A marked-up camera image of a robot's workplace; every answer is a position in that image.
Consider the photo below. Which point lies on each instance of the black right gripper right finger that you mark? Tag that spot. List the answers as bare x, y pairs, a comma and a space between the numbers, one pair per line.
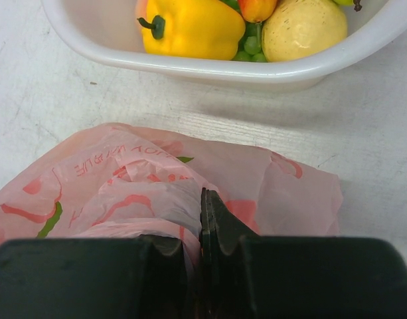
252, 276

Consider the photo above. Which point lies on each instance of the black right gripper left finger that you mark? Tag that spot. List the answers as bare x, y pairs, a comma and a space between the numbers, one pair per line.
143, 277

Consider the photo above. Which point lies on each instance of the pink plastic bag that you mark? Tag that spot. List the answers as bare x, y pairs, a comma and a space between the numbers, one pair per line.
115, 180

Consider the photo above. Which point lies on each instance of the white plastic fruit basket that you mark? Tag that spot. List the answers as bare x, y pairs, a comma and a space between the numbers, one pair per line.
106, 32

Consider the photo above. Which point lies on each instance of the peach fruit in basket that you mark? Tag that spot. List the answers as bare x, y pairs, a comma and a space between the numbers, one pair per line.
141, 9

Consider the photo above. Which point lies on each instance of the green grapes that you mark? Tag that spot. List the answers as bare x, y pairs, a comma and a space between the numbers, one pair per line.
250, 45

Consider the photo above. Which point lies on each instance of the yellow bell pepper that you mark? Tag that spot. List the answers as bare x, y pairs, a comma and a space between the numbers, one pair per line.
191, 29

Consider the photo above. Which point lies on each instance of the pale yellow pear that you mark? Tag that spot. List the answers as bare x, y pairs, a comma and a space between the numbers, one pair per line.
297, 29

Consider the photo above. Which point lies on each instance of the green pear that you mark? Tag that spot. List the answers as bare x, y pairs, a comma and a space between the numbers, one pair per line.
356, 4

